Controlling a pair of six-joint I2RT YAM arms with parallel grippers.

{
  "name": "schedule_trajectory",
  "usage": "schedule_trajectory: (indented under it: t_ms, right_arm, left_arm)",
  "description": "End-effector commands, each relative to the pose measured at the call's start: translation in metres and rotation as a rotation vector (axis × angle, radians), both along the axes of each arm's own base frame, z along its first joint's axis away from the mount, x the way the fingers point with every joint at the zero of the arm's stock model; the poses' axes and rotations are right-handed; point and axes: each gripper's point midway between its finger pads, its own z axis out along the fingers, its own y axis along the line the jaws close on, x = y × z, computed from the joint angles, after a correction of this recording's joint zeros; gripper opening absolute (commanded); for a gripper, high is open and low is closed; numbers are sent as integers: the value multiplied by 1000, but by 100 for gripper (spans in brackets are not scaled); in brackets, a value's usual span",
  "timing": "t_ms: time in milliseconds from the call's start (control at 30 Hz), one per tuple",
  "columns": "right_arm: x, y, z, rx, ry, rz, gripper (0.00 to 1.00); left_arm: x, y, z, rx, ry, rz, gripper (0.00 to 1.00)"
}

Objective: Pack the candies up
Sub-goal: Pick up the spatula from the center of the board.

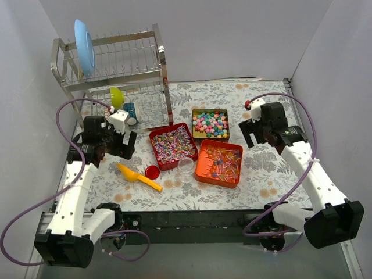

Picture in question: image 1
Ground yellow plastic scoop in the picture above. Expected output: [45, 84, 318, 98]
[116, 163, 163, 192]

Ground red tray swirl lollipops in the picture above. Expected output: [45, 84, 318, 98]
[149, 123, 199, 171]

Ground orange tray clear lollipops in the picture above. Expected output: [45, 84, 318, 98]
[195, 139, 243, 189]

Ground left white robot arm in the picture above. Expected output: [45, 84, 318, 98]
[34, 110, 137, 268]

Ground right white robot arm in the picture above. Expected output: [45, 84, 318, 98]
[239, 98, 364, 249]

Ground dark tin star candies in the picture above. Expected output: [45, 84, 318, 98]
[192, 109, 230, 142]

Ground red jar lid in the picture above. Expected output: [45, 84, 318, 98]
[145, 165, 160, 180]

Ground teal white cup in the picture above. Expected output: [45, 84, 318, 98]
[123, 102, 141, 126]

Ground lime green bowl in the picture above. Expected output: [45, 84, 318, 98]
[110, 87, 124, 109]

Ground clear glass jar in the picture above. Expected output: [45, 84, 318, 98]
[177, 157, 194, 183]

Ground floral table mat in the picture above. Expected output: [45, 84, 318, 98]
[55, 81, 313, 212]

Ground steel dish rack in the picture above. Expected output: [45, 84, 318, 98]
[51, 24, 174, 132]

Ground blue plate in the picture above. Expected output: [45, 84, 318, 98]
[74, 19, 95, 78]

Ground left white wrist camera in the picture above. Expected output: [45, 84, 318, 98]
[107, 110, 129, 135]

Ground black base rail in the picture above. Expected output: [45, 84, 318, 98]
[52, 203, 306, 248]

